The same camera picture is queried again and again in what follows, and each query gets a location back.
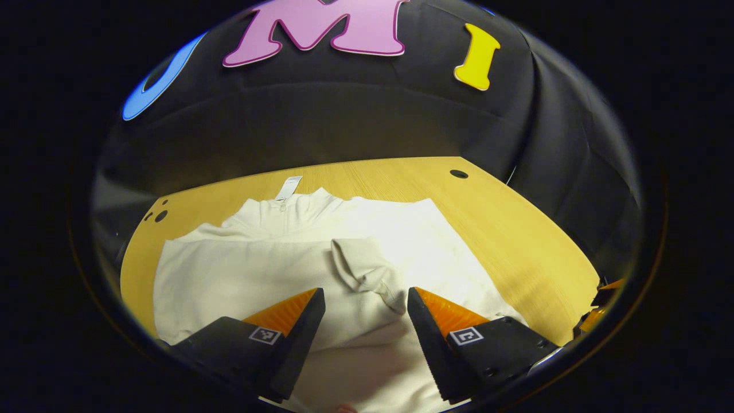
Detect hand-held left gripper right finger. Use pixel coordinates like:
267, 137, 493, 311
407, 287, 563, 405

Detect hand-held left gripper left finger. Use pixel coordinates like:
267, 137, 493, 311
169, 287, 326, 404

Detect white zip sweatshirt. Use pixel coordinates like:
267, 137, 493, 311
154, 175, 528, 413

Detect black backdrop cloth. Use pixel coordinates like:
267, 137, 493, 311
92, 0, 643, 276

